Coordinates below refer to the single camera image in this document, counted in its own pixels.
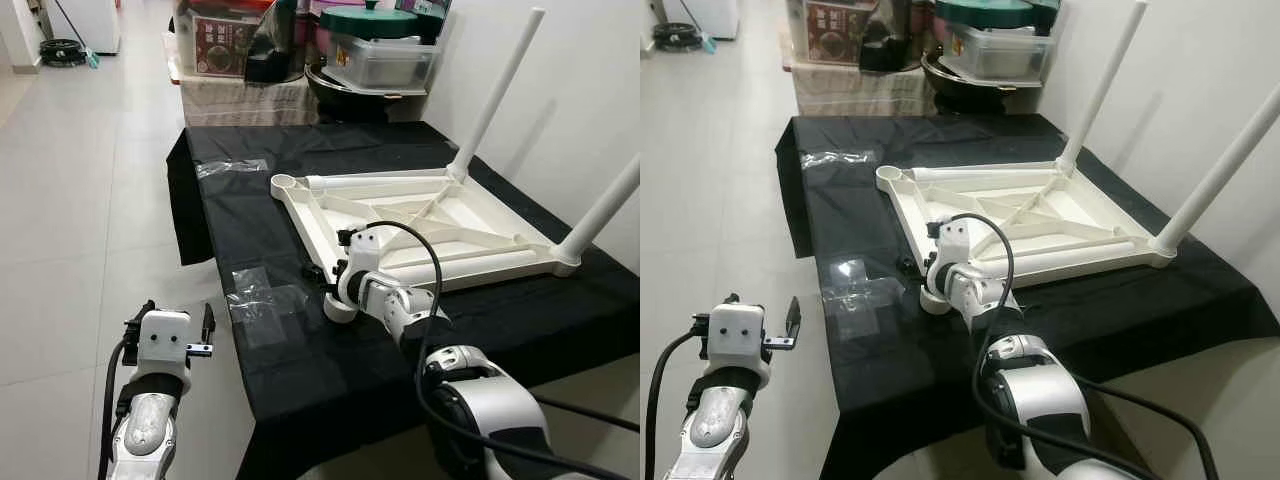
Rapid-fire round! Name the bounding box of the clear lidded plastic container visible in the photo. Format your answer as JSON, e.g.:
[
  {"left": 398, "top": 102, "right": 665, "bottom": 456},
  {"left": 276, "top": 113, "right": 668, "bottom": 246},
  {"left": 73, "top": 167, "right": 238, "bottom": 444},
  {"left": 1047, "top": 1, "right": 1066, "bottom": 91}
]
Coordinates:
[
  {"left": 943, "top": 24, "right": 1058, "bottom": 83},
  {"left": 328, "top": 34, "right": 443, "bottom": 93}
]

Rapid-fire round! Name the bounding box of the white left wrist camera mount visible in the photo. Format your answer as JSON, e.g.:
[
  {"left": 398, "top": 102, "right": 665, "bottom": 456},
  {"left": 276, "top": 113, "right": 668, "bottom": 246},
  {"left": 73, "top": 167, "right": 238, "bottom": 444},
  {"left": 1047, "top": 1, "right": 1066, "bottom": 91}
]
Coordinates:
[
  {"left": 134, "top": 309, "right": 194, "bottom": 388},
  {"left": 699, "top": 302, "right": 770, "bottom": 378}
]

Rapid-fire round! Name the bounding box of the black wok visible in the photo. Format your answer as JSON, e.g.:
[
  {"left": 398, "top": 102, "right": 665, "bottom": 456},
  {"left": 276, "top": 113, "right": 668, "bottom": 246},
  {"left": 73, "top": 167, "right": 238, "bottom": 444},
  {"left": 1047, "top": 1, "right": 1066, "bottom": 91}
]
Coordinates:
[
  {"left": 919, "top": 53, "right": 1043, "bottom": 116},
  {"left": 304, "top": 63, "right": 433, "bottom": 121}
]

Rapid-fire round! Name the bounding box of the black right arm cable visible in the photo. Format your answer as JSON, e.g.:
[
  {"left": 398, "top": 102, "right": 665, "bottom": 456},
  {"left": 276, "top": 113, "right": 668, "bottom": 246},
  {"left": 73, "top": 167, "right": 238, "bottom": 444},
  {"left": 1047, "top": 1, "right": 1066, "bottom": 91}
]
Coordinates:
[
  {"left": 944, "top": 212, "right": 1223, "bottom": 480},
  {"left": 368, "top": 220, "right": 641, "bottom": 480}
]

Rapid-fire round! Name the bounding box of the black coiled cable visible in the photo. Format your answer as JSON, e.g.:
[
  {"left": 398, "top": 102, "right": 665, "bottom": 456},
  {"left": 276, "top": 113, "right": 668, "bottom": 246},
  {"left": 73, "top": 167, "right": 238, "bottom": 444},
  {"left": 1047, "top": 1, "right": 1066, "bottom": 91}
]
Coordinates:
[
  {"left": 651, "top": 21, "right": 704, "bottom": 54},
  {"left": 39, "top": 37, "right": 90, "bottom": 68}
]

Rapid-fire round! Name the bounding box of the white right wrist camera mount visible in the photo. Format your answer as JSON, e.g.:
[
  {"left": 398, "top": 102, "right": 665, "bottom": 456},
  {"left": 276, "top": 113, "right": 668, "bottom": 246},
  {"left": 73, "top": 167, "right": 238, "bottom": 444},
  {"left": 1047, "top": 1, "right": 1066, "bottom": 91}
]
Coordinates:
[
  {"left": 934, "top": 219, "right": 978, "bottom": 271},
  {"left": 344, "top": 224, "right": 388, "bottom": 278}
]

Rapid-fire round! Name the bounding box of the white appliance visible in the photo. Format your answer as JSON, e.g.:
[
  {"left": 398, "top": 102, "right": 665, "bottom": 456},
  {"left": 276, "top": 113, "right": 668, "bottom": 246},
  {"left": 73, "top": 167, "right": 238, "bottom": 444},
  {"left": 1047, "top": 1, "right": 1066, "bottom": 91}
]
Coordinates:
[
  {"left": 50, "top": 0, "right": 123, "bottom": 57},
  {"left": 660, "top": 0, "right": 743, "bottom": 42}
]

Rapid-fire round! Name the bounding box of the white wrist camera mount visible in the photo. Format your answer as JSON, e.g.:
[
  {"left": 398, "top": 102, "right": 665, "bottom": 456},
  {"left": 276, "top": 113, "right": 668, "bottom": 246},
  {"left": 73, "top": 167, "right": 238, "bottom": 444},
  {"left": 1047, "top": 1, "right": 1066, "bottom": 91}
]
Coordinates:
[
  {"left": 699, "top": 302, "right": 770, "bottom": 378},
  {"left": 934, "top": 219, "right": 978, "bottom": 271},
  {"left": 134, "top": 309, "right": 194, "bottom": 388},
  {"left": 344, "top": 224, "right": 388, "bottom": 278}
]

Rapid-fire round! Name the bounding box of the green pot lid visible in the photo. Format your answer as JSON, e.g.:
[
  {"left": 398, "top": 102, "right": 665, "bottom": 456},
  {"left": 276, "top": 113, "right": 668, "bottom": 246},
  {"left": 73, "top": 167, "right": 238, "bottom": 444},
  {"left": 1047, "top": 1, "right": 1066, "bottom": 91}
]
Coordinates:
[
  {"left": 934, "top": 0, "right": 1038, "bottom": 32},
  {"left": 318, "top": 3, "right": 423, "bottom": 42}
]

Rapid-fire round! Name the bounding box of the black bag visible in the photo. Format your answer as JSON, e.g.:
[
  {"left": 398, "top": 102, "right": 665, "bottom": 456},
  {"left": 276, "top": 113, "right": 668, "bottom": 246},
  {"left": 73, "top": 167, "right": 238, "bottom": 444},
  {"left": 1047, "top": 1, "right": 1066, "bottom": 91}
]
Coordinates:
[
  {"left": 244, "top": 0, "right": 303, "bottom": 85},
  {"left": 859, "top": 0, "right": 918, "bottom": 75}
]

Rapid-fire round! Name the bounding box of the clear tape strip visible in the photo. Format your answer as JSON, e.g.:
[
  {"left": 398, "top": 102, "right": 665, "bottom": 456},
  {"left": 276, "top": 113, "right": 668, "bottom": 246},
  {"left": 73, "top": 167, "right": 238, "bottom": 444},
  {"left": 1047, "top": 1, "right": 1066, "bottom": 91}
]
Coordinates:
[
  {"left": 224, "top": 264, "right": 313, "bottom": 353},
  {"left": 799, "top": 149, "right": 880, "bottom": 168},
  {"left": 194, "top": 157, "right": 272, "bottom": 182},
  {"left": 817, "top": 254, "right": 908, "bottom": 343}
]

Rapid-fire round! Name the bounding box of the patterned beige cloth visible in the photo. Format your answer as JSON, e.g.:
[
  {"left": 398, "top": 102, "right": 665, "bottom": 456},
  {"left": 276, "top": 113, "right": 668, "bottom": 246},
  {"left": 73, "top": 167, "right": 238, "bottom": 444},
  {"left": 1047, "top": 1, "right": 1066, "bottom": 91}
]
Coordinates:
[
  {"left": 783, "top": 58, "right": 938, "bottom": 118},
  {"left": 168, "top": 62, "right": 323, "bottom": 128}
]

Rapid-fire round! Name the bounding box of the cream plastic table top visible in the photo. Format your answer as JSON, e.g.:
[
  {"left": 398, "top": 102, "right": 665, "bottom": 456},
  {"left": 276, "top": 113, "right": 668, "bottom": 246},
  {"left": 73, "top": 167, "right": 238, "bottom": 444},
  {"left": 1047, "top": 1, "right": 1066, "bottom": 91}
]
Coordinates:
[
  {"left": 269, "top": 167, "right": 584, "bottom": 324},
  {"left": 874, "top": 159, "right": 1181, "bottom": 315}
]

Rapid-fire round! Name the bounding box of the black table cloth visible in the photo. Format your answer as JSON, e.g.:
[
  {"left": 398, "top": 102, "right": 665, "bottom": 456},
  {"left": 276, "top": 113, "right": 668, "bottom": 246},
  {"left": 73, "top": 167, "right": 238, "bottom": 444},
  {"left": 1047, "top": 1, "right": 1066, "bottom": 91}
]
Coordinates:
[
  {"left": 774, "top": 112, "right": 1280, "bottom": 480},
  {"left": 164, "top": 119, "right": 641, "bottom": 480}
]

